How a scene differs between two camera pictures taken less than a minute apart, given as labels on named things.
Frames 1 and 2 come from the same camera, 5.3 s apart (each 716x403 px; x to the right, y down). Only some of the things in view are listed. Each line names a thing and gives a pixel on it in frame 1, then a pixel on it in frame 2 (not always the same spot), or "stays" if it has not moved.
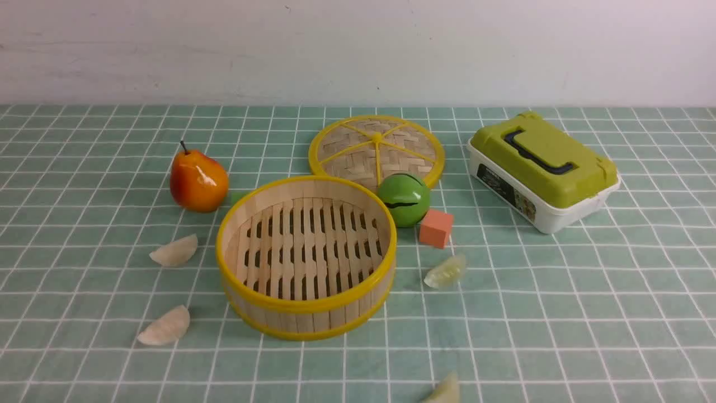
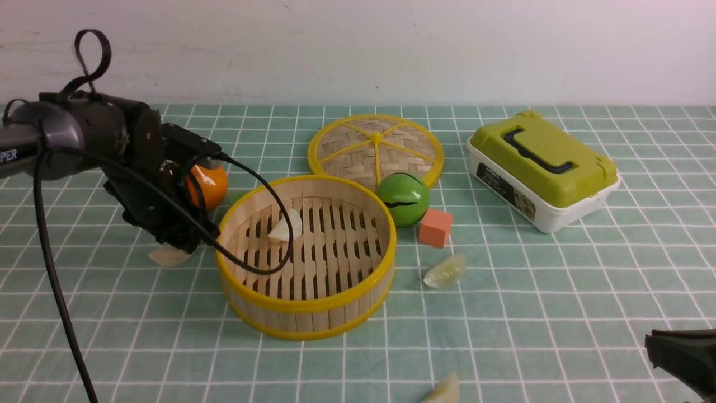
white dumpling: x=177 y=252 stays
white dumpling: x=169 y=328 -> x=282 y=232
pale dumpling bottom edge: x=447 y=392 stays
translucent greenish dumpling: x=447 y=273 stays
